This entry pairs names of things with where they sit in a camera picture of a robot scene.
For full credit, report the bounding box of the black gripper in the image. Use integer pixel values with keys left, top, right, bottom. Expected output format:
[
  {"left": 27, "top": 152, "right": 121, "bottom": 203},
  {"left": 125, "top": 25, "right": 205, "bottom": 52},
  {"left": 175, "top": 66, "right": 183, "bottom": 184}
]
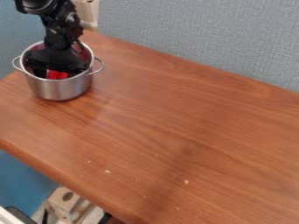
[{"left": 23, "top": 47, "right": 91, "bottom": 79}]

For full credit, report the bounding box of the red plastic block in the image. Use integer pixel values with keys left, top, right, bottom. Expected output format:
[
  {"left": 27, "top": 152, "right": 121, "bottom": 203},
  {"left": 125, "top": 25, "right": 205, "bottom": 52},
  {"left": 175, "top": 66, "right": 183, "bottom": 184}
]
[{"left": 47, "top": 70, "right": 71, "bottom": 80}]

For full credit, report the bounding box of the metal pot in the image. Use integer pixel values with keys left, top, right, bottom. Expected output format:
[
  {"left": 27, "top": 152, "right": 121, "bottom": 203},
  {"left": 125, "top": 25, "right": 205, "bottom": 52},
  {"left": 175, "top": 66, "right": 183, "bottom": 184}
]
[{"left": 12, "top": 41, "right": 106, "bottom": 102}]

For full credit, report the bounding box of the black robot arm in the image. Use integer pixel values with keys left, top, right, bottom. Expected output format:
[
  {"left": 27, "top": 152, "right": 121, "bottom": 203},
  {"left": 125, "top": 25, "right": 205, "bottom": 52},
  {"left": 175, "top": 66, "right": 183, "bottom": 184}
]
[{"left": 14, "top": 0, "right": 90, "bottom": 79}]

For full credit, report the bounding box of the black white object bottom left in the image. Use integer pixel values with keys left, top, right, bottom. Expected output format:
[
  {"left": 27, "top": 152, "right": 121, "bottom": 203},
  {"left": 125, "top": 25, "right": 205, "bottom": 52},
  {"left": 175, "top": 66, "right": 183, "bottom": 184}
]
[{"left": 0, "top": 206, "right": 38, "bottom": 224}]

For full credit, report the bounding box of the wooden block under table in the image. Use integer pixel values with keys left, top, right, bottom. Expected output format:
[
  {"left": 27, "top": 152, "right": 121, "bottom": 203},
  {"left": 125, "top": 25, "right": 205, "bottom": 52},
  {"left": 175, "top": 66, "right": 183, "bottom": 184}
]
[{"left": 33, "top": 186, "right": 105, "bottom": 224}]

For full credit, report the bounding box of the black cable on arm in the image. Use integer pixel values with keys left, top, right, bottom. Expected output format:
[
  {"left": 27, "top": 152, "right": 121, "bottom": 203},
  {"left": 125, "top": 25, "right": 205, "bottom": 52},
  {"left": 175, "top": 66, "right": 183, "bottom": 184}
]
[{"left": 74, "top": 38, "right": 89, "bottom": 56}]

